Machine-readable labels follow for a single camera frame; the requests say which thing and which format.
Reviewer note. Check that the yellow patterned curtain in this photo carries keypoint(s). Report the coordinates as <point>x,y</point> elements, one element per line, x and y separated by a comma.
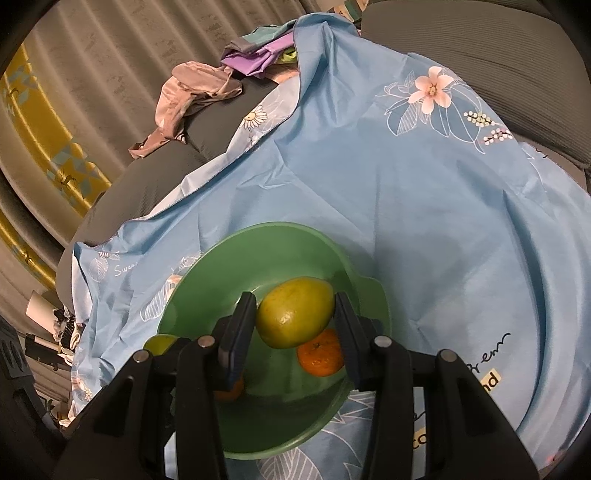
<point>48,182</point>

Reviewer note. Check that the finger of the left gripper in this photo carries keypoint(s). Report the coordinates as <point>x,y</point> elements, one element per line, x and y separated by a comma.
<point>31,441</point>

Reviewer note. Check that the purple cloth pile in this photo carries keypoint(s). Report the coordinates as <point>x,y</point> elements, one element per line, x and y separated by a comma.
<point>252,54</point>

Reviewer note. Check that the blue floral tablecloth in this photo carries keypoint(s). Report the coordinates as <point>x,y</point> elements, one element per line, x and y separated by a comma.
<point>364,164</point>

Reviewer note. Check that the small orange mandarin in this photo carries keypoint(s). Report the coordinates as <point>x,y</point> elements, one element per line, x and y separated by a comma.
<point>232,394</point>

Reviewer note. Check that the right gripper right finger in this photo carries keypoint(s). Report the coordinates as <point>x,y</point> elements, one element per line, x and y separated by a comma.
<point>468,436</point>

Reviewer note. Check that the grey sofa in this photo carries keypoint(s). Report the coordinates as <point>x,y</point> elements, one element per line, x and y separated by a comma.
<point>512,53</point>

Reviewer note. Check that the green plastic bowl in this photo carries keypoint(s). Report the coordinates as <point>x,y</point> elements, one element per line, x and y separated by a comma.
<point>291,270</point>

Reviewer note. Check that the clutter pile beside sofa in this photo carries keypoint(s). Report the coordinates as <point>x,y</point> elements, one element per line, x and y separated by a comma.
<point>67,331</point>

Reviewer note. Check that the large orange mandarin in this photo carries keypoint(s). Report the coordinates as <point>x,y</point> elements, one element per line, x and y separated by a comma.
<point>322,356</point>

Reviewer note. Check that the pink cloth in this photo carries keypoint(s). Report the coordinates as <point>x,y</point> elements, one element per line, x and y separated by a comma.
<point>191,87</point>

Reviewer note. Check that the yellow-green tomato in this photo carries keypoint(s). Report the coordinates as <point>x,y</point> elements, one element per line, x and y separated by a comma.
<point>295,312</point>

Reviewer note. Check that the green tomato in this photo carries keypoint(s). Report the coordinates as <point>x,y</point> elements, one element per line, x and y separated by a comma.
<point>159,344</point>

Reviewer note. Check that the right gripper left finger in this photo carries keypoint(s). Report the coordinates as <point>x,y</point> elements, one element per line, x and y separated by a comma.
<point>122,432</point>

